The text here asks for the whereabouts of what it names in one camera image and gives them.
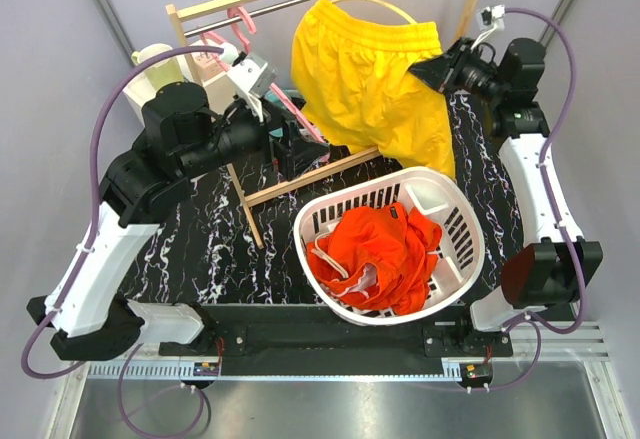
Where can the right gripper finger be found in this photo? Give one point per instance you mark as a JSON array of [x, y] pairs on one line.
[[447, 59], [433, 72]]

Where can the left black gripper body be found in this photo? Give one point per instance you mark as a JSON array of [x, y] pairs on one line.
[[280, 154]]

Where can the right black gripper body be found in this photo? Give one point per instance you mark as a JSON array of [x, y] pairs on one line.
[[467, 72]]

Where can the yellow shorts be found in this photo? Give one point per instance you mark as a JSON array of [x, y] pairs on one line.
[[354, 76]]

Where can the orange shorts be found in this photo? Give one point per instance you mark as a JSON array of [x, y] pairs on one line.
[[378, 259]]

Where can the pink plastic hanger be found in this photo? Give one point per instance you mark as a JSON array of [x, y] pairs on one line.
[[301, 119]]

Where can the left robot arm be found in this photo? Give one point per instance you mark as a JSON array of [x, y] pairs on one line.
[[183, 139]]

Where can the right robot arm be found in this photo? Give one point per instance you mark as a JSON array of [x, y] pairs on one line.
[[556, 262]]

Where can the teal headphones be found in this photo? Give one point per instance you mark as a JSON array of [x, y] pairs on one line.
[[293, 95]]

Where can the white storage box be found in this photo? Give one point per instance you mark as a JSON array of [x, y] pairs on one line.
[[139, 90]]

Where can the pale yellow cup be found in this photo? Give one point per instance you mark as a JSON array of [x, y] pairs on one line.
[[162, 73]]

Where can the white plastic laundry basket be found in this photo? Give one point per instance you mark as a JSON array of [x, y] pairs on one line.
[[461, 250]]

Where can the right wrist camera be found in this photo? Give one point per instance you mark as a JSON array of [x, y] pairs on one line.
[[490, 20]]

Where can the wooden clothes rack frame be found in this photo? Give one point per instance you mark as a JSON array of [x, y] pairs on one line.
[[179, 16]]

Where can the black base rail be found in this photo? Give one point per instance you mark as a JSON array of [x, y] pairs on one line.
[[309, 342]]

